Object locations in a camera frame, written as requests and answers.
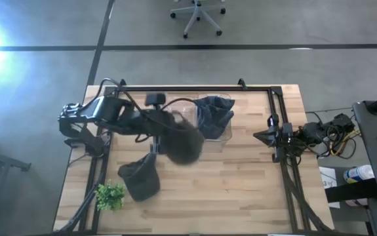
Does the small clear plastic bin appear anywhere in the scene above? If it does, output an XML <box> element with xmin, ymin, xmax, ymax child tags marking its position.
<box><xmin>167</xmin><ymin>95</ymin><xmax>198</xmax><ymax>129</ymax></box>

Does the white paper sheet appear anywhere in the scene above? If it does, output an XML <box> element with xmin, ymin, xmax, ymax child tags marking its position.
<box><xmin>319</xmin><ymin>166</ymin><xmax>342</xmax><ymax>210</ymax></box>

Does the black camera box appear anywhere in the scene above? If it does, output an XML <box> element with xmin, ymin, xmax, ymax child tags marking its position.
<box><xmin>144</xmin><ymin>92</ymin><xmax>167</xmax><ymax>107</ymax></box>

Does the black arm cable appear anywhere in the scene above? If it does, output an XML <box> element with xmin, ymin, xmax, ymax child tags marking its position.
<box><xmin>96</xmin><ymin>77</ymin><xmax>197</xmax><ymax>132</ymax></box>

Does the small green artificial plant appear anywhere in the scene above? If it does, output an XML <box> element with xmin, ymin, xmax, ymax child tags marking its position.
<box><xmin>94</xmin><ymin>179</ymin><xmax>126</xmax><ymax>212</ymax></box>

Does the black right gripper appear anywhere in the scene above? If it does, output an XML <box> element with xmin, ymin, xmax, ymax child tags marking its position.
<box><xmin>252</xmin><ymin>123</ymin><xmax>294</xmax><ymax>148</ymax></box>

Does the white wipes canister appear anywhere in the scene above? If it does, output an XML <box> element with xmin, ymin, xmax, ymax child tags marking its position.
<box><xmin>343</xmin><ymin>164</ymin><xmax>376</xmax><ymax>184</ymax></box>

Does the large clear plastic bin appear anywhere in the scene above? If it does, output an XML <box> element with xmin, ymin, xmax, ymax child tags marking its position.
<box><xmin>195</xmin><ymin>92</ymin><xmax>234</xmax><ymax>144</ymax></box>

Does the yellow cable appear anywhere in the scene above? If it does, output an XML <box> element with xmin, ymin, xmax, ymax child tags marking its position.
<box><xmin>328</xmin><ymin>129</ymin><xmax>361</xmax><ymax>157</ymax></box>

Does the black aluminium table frame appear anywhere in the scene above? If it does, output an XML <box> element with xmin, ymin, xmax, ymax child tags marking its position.
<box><xmin>53</xmin><ymin>85</ymin><xmax>332</xmax><ymax>235</ymax></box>

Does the black cable bundle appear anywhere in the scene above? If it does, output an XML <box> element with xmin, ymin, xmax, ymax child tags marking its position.
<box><xmin>306</xmin><ymin>110</ymin><xmax>362</xmax><ymax>161</ymax></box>

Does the dark blue fabric hat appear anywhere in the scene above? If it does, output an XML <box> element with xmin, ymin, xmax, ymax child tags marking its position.
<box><xmin>193</xmin><ymin>96</ymin><xmax>236</xmax><ymax>140</ymax></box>

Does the black shelf board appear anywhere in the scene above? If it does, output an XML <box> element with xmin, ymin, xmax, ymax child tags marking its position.
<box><xmin>325</xmin><ymin>178</ymin><xmax>377</xmax><ymax>203</ymax></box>

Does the white office chair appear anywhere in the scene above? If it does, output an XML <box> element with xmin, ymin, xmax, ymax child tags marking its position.
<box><xmin>170</xmin><ymin>0</ymin><xmax>227</xmax><ymax>39</ymax></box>

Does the dark brown furry hat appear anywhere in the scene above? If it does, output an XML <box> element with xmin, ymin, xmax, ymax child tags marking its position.
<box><xmin>159</xmin><ymin>111</ymin><xmax>206</xmax><ymax>166</ymax></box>

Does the dark grey fabric hat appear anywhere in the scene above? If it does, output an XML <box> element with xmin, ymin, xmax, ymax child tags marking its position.
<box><xmin>117</xmin><ymin>152</ymin><xmax>161</xmax><ymax>203</ymax></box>

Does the black power box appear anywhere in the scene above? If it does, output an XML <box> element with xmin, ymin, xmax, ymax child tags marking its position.
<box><xmin>330</xmin><ymin>113</ymin><xmax>356</xmax><ymax>132</ymax></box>

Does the black camera stand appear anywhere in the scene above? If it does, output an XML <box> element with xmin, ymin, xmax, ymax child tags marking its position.
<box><xmin>149</xmin><ymin>104</ymin><xmax>161</xmax><ymax>155</ymax></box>

